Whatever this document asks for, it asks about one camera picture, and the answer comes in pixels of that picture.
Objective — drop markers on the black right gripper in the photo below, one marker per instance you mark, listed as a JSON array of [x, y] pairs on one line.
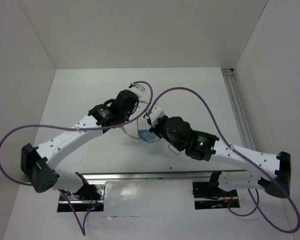
[[154, 129]]

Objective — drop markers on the aluminium rail at table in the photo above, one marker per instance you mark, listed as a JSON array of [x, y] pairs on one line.
[[195, 176], [238, 109]]

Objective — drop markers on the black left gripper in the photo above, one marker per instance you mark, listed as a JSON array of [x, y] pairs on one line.
[[126, 119]]

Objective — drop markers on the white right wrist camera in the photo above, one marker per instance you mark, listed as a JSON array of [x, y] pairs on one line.
[[152, 117]]

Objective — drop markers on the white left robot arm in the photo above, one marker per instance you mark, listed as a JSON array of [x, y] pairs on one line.
[[39, 163]]

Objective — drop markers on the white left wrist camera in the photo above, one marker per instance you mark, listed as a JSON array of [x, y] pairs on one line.
[[137, 89]]

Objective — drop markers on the aluminium rail at table right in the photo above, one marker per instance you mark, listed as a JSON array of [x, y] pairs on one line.
[[238, 109]]

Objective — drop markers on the pink and blue cat-ear headphones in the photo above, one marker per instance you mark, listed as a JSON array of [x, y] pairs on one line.
[[139, 130]]

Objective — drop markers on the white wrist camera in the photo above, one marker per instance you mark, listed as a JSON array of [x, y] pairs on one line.
[[152, 117], [137, 89]]

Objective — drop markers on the aluminium rail at table front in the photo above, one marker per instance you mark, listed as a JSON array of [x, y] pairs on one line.
[[195, 176]]

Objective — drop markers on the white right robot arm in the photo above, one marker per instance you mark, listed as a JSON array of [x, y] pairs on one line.
[[268, 172]]

